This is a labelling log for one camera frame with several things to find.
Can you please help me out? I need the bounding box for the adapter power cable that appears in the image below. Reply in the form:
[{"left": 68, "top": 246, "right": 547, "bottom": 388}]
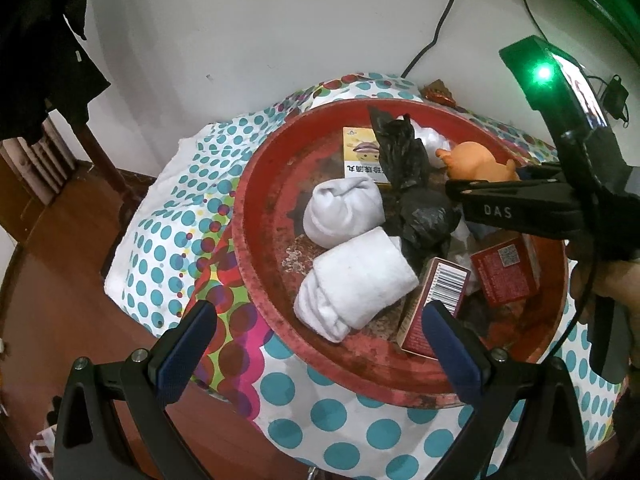
[{"left": 516, "top": 0, "right": 617, "bottom": 82}]

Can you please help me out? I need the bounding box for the colourful dotted tablecloth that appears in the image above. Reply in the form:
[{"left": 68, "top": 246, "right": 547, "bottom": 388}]
[{"left": 102, "top": 72, "right": 626, "bottom": 480}]

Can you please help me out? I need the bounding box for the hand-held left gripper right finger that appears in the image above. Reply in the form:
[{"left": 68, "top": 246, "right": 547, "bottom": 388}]
[{"left": 421, "top": 301, "right": 588, "bottom": 480}]

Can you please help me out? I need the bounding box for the red round tray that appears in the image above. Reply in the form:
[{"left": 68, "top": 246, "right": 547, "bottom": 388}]
[{"left": 231, "top": 96, "right": 571, "bottom": 396}]

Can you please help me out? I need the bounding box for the orange rubber toy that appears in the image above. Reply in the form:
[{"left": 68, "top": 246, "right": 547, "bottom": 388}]
[{"left": 434, "top": 141, "right": 521, "bottom": 183}]

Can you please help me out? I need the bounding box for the grey hanging cable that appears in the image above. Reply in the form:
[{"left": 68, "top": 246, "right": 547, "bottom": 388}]
[{"left": 401, "top": 0, "right": 477, "bottom": 77}]

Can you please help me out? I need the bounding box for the black jacket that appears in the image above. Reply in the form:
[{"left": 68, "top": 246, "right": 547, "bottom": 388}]
[{"left": 0, "top": 0, "right": 112, "bottom": 143}]

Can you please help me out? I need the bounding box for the red box with square code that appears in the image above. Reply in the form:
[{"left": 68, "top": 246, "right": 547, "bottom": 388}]
[{"left": 470, "top": 237, "right": 541, "bottom": 308}]

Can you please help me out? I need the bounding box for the large white sock roll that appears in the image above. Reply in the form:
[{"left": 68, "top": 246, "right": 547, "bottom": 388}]
[{"left": 293, "top": 226, "right": 420, "bottom": 343}]

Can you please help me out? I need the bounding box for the person's right hand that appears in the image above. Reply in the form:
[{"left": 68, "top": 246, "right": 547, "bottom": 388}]
[{"left": 567, "top": 257, "right": 640, "bottom": 316}]

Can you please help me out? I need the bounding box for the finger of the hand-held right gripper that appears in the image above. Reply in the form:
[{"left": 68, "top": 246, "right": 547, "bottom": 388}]
[
  {"left": 517, "top": 162, "right": 569, "bottom": 184},
  {"left": 444, "top": 179, "right": 592, "bottom": 241}
]

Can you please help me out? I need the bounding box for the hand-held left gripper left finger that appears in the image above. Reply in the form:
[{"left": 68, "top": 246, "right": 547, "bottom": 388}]
[{"left": 52, "top": 299, "right": 218, "bottom": 480}]

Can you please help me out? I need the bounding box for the yellow medicine box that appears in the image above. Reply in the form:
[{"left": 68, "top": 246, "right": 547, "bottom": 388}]
[{"left": 341, "top": 126, "right": 396, "bottom": 186}]

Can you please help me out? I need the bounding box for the orange brown snack wrapper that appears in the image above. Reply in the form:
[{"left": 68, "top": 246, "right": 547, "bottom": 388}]
[{"left": 422, "top": 78, "right": 458, "bottom": 107}]

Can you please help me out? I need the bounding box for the red box with barcode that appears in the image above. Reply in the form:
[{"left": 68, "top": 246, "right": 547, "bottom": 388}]
[{"left": 397, "top": 256, "right": 471, "bottom": 358}]

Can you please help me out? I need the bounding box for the black power adapter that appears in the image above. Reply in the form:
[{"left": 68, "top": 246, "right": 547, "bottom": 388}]
[{"left": 602, "top": 75, "right": 631, "bottom": 123}]

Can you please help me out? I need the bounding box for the black plastic bag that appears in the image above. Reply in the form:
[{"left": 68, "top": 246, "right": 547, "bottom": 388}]
[{"left": 367, "top": 105, "right": 463, "bottom": 266}]

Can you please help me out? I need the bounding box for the wooden chair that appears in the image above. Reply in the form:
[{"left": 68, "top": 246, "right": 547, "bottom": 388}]
[{"left": 0, "top": 110, "right": 146, "bottom": 211}]

